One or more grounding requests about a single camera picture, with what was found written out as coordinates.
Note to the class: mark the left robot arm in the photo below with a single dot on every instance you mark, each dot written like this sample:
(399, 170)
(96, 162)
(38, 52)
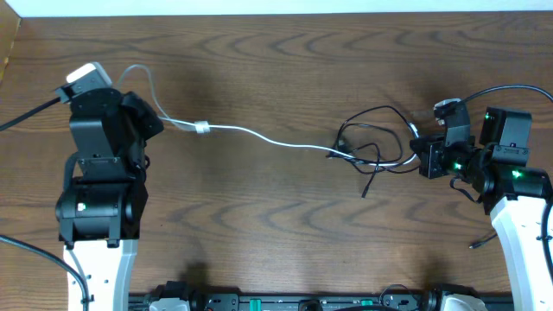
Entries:
(104, 195)

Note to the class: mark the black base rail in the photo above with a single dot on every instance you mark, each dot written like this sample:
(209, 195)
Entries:
(181, 296)

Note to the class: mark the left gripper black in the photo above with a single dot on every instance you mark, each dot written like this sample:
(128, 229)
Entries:
(141, 117)

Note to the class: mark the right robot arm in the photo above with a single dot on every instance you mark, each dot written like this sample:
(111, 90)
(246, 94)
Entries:
(517, 198)

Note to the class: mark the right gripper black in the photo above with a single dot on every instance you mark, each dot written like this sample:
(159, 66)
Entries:
(430, 155)

